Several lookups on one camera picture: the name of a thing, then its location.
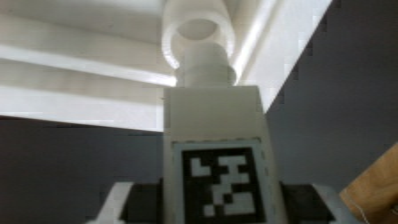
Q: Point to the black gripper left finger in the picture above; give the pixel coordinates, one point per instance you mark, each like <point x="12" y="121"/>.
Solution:
<point x="132" y="205"/>

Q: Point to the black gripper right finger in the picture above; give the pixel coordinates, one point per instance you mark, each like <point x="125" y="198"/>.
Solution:
<point x="315" y="206"/>

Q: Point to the white square tabletop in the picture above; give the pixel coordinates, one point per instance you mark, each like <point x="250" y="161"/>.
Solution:
<point x="90" y="52"/>

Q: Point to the wooden board corner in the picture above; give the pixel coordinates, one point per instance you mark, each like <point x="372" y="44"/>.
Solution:
<point x="371" y="194"/>

